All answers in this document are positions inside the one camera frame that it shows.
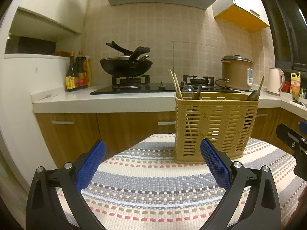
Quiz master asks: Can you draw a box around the black handled clear spoon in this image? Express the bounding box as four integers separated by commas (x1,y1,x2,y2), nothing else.
182,85,195,100

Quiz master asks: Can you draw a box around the black wok with lid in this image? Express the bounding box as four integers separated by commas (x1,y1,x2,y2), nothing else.
100,41,153,77

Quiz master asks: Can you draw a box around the white orange wall cabinet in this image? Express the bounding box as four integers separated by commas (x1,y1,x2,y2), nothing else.
212,0,270,32

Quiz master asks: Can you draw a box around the yellow detergent bottle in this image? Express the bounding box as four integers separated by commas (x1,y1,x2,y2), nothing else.
290,72,301,101

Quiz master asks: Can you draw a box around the black gas stove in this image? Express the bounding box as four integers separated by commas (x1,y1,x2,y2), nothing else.
91,75,239,95

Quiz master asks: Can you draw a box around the yellow oil bottle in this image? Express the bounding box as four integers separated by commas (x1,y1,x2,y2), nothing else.
85,56,92,87

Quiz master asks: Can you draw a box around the steel sink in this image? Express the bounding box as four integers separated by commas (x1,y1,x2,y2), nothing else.
291,100,307,108

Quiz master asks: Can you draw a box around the brown rice cooker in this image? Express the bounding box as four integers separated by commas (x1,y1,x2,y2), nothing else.
221,55,254,91

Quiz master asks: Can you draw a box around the white refrigerator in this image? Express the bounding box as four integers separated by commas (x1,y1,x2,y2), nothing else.
1,54,69,191

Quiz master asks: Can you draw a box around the tan plastic utensil basket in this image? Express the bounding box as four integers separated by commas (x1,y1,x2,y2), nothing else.
173,92,259,164

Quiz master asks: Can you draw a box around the striped woven tablecloth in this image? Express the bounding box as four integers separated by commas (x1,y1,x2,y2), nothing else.
56,133,307,230

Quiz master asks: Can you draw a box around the dark kitchen window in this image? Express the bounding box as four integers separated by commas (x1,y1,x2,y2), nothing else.
262,0,306,73

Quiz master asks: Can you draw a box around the red label sauce bottle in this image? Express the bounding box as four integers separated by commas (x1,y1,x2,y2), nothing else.
75,50,88,89

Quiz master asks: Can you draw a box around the red container by kettle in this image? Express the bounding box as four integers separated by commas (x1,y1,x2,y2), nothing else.
281,81,290,93

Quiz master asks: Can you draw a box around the black rice cooker cable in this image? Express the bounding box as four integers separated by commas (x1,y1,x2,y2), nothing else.
214,77,250,92

